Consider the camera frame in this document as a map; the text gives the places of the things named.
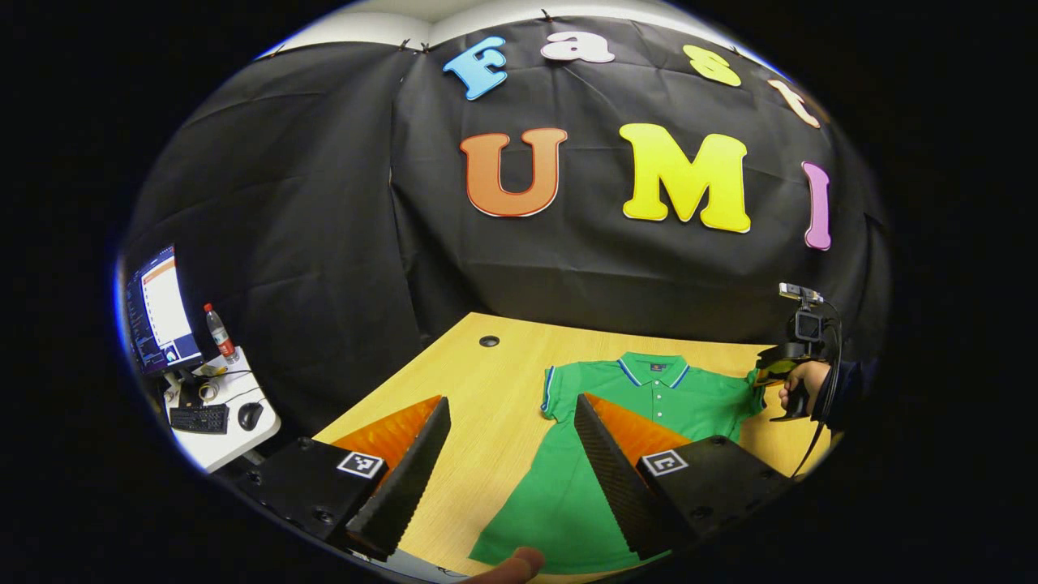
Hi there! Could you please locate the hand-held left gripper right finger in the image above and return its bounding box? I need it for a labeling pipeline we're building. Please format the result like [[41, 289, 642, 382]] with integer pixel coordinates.
[[573, 393, 800, 562]]

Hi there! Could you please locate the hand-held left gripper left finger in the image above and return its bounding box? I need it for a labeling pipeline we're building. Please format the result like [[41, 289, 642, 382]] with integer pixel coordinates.
[[235, 396, 453, 562]]

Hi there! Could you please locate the green polo T-shirt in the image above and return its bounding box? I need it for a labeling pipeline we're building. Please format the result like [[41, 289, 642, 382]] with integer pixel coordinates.
[[469, 351, 767, 575]]

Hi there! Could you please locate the white side desk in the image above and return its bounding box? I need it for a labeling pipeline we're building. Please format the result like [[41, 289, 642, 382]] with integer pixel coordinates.
[[158, 347, 282, 474]]

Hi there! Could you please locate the black keyboard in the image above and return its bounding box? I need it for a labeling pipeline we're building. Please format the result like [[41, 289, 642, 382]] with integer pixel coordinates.
[[169, 404, 231, 435]]

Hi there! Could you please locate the clear water bottle red cap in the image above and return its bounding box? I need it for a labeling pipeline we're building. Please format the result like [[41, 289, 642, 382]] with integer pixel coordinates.
[[203, 303, 241, 364]]

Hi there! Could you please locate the computer monitor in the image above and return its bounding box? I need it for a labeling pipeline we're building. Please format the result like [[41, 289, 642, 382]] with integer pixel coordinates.
[[122, 243, 204, 378]]

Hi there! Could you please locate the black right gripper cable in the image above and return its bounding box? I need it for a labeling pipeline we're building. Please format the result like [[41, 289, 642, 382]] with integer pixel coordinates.
[[791, 300, 846, 479]]

